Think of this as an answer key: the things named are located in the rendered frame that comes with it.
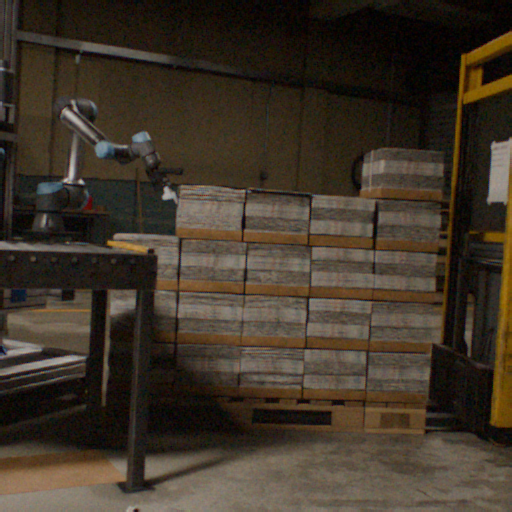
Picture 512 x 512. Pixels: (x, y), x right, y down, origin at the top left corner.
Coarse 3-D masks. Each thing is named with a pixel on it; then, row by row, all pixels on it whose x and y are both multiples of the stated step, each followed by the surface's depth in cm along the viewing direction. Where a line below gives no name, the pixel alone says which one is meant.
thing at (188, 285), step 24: (168, 288) 341; (192, 288) 342; (216, 288) 343; (240, 288) 344; (264, 288) 345; (288, 288) 347; (312, 288) 348; (336, 288) 349; (120, 336) 339; (168, 336) 342; (192, 336) 343; (216, 336) 344; (240, 336) 345; (120, 384) 341
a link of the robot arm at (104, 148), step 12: (60, 108) 359; (72, 108) 360; (60, 120) 361; (72, 120) 356; (84, 120) 355; (84, 132) 352; (96, 132) 351; (96, 144) 348; (108, 144) 344; (108, 156) 345; (120, 156) 350
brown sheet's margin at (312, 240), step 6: (312, 240) 347; (318, 240) 347; (324, 240) 347; (330, 240) 348; (336, 240) 348; (342, 240) 348; (348, 240) 348; (354, 240) 349; (360, 240) 349; (366, 240) 349; (372, 240) 349; (342, 246) 348; (348, 246) 349; (354, 246) 349; (360, 246) 349; (366, 246) 349
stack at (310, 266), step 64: (192, 256) 342; (256, 256) 345; (320, 256) 348; (128, 320) 340; (192, 320) 343; (256, 320) 346; (320, 320) 350; (192, 384) 345; (256, 384) 348; (320, 384) 351
